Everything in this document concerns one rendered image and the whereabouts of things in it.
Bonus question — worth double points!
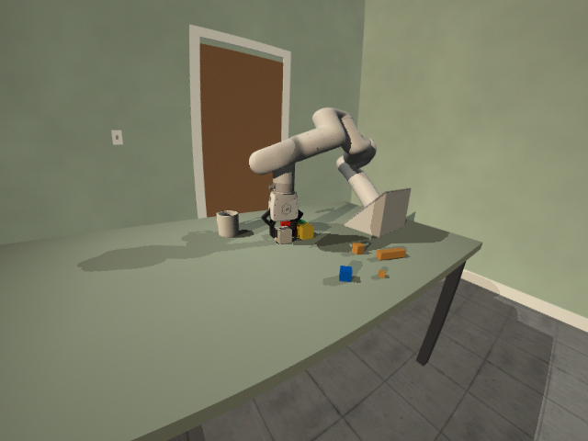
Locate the grey mug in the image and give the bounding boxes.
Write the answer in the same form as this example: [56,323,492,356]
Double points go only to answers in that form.
[217,210,239,237]

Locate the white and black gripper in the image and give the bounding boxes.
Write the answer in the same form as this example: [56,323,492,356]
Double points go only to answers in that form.
[261,191,303,239]

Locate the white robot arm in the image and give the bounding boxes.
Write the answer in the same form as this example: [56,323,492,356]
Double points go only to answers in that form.
[249,107,380,207]

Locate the red cube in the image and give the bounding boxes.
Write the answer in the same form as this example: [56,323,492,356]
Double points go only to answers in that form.
[280,220,297,236]

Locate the blue cube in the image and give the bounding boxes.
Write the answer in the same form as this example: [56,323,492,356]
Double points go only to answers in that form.
[339,266,352,282]

